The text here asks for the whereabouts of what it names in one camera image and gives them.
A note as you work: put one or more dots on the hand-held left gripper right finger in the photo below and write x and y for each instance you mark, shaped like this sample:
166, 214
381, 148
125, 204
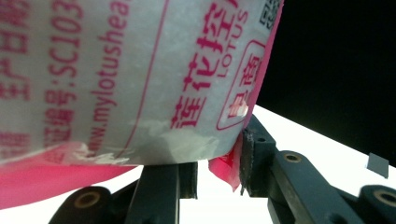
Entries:
260, 155

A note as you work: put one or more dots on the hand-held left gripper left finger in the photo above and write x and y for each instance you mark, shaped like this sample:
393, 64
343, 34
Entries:
157, 193

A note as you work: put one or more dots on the pink printed plastic bag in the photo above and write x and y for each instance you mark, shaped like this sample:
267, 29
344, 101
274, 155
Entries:
124, 77

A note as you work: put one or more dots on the dark table edge bracket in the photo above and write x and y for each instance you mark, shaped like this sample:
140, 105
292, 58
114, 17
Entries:
377, 165

